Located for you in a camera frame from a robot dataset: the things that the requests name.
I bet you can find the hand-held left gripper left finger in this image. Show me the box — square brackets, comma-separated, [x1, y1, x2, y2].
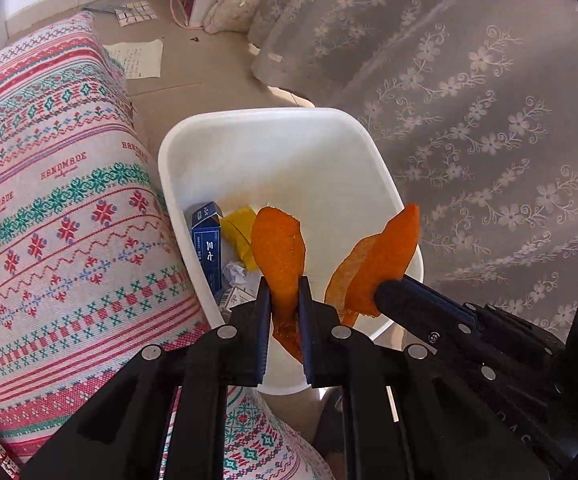
[19, 276, 272, 480]

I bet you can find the patterned woven tablecloth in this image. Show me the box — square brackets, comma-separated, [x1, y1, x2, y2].
[0, 10, 335, 480]

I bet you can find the grey floral lace curtain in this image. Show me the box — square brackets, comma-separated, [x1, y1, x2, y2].
[246, 0, 578, 341]

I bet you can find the dark blue cardboard box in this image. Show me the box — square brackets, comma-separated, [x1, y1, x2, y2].
[185, 201, 227, 297]

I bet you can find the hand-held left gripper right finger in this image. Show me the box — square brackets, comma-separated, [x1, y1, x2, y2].
[296, 275, 485, 480]

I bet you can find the small crumpled white paper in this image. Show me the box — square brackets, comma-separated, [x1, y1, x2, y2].
[221, 261, 249, 287]

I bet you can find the small white grid sheet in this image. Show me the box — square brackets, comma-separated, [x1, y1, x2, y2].
[114, 0, 160, 28]

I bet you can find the orange peel piece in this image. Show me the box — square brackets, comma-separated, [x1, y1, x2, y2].
[250, 206, 307, 363]
[324, 203, 420, 328]

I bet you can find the handwritten paper note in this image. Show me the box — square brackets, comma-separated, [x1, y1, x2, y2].
[103, 40, 164, 80]

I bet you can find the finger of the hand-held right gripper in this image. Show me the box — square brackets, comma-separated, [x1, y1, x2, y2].
[373, 280, 485, 348]
[401, 274, 500, 326]

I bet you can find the yellow plastic packet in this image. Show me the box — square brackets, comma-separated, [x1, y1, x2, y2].
[219, 206, 262, 273]

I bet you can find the white fluffy bag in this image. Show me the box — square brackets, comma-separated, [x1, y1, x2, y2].
[204, 0, 261, 35]

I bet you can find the white plastic bin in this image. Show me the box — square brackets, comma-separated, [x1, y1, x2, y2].
[157, 107, 425, 396]

